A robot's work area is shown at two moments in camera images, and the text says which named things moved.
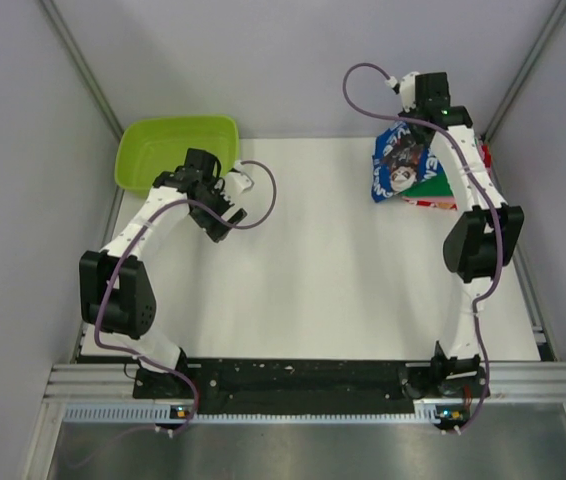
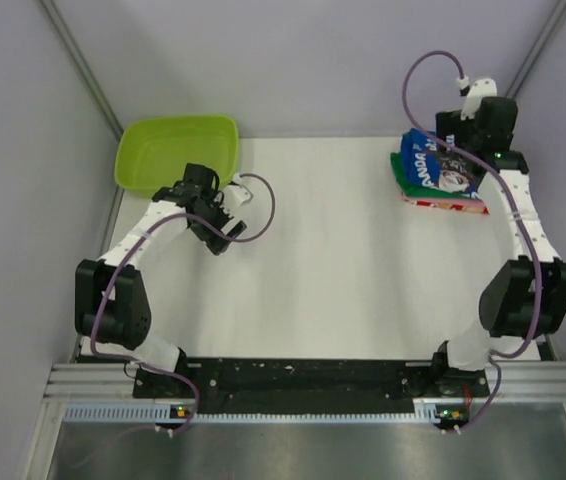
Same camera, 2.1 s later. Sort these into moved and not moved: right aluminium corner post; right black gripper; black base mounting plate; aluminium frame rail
Moved: right black gripper
Not moved: aluminium frame rail; black base mounting plate; right aluminium corner post
